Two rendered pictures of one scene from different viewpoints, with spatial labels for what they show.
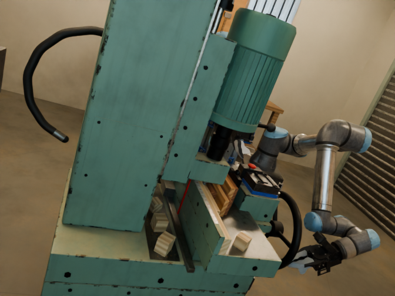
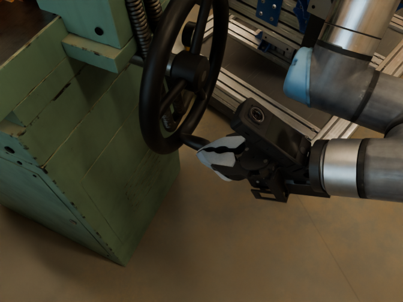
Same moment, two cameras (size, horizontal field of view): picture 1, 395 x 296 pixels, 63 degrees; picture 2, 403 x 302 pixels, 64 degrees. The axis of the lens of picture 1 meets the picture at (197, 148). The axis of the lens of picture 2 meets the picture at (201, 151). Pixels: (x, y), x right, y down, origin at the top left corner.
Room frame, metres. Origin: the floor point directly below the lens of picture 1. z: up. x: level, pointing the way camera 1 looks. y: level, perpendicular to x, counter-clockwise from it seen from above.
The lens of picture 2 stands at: (0.83, -0.67, 1.19)
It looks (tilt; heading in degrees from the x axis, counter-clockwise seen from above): 57 degrees down; 46
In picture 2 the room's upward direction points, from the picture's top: straight up
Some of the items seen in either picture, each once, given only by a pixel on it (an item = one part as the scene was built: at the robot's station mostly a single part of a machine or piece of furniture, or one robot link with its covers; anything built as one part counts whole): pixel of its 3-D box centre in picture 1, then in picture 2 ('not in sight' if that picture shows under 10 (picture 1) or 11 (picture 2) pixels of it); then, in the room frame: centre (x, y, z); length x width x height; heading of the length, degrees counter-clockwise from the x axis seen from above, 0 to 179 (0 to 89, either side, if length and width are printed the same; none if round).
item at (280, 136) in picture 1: (274, 139); not in sight; (1.74, -0.38, 0.98); 0.13 x 0.12 x 0.14; 108
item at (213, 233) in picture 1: (190, 184); not in sight; (0.96, -0.02, 0.93); 0.60 x 0.02 x 0.06; 22
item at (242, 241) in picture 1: (242, 241); not in sight; (0.76, -0.20, 0.92); 0.03 x 0.03 x 0.03; 64
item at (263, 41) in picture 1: (246, 73); not in sight; (0.96, -0.06, 1.32); 0.18 x 0.18 x 0.31
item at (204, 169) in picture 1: (203, 168); not in sight; (0.96, -0.04, 0.99); 0.14 x 0.07 x 0.09; 112
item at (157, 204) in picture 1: (154, 204); not in sight; (0.95, 0.07, 0.82); 0.04 x 0.03 x 0.03; 41
